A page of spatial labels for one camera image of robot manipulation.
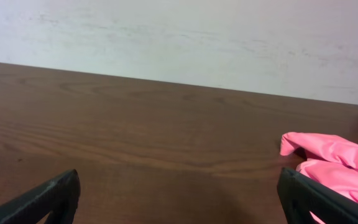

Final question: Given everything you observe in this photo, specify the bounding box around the pink t-shirt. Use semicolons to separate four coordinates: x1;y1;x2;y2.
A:
279;131;358;224

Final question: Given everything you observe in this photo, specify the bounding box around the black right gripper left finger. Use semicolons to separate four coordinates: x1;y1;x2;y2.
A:
0;169;81;224

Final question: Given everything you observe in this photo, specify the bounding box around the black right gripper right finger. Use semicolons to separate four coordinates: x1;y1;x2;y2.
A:
277;167;358;224

